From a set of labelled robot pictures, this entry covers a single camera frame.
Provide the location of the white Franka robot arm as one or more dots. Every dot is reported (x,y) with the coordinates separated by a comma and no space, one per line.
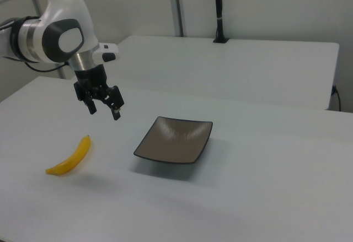
(63,29)

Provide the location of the grey wall frame post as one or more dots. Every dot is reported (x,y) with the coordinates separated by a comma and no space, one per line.
(176,6)

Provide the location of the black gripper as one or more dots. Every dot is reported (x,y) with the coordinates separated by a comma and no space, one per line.
(91,80)

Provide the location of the black camera pole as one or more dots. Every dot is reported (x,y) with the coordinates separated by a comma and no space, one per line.
(219,10)

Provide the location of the yellow banana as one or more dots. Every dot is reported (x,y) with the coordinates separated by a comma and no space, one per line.
(71,160)

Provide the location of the square brown ceramic plate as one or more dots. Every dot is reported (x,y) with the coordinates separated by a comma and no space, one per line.
(175,140)

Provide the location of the white back table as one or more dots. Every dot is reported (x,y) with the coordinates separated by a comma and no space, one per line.
(229,68)

